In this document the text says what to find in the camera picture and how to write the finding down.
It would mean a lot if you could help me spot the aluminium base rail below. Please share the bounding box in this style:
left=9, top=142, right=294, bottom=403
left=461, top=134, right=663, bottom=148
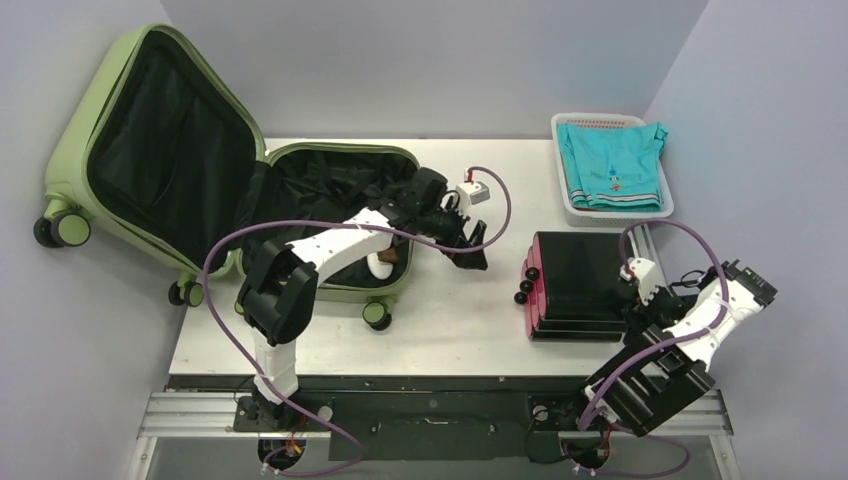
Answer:
left=138, top=392, right=733, bottom=438

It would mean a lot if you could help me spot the black and pink storage organizer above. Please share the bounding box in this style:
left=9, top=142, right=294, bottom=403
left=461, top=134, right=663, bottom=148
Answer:
left=514, top=231, right=637, bottom=343

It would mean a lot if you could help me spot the green hard-shell suitcase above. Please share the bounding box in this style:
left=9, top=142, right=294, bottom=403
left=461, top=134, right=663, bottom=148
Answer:
left=33, top=24, right=420, bottom=307

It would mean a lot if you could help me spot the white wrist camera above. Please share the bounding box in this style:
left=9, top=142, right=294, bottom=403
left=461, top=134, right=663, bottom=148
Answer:
left=619, top=257, right=666, bottom=306
left=455, top=181, right=491, bottom=214

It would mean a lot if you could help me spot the white brown cosmetic palette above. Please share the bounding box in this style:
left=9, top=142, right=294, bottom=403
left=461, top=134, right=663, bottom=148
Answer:
left=366, top=247, right=399, bottom=280

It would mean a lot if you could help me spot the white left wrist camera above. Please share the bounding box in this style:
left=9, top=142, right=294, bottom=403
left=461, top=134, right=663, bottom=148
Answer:
left=455, top=181, right=491, bottom=214

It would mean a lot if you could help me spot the teal garment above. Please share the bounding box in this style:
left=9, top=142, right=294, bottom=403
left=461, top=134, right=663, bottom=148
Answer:
left=556, top=123, right=668, bottom=213

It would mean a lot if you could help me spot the white perforated plastic basket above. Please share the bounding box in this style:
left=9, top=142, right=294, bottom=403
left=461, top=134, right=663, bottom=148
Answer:
left=550, top=112, right=674, bottom=227

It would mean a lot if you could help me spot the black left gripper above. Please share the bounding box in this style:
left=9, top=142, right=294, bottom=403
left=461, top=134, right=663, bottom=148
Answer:
left=418, top=198, right=486, bottom=270

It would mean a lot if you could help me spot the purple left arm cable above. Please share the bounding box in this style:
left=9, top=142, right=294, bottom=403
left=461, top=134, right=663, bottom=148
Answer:
left=200, top=165, right=513, bottom=478

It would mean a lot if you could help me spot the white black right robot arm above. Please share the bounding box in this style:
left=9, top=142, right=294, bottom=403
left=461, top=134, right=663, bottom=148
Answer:
left=563, top=258, right=778, bottom=437

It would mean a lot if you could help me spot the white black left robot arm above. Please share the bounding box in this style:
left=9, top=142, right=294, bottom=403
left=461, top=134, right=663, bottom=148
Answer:
left=237, top=168, right=490, bottom=430

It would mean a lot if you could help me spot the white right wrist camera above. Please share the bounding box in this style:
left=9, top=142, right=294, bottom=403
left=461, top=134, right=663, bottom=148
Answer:
left=619, top=257, right=666, bottom=306

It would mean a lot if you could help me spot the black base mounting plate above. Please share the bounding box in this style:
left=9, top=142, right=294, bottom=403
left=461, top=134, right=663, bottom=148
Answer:
left=165, top=374, right=700, bottom=463

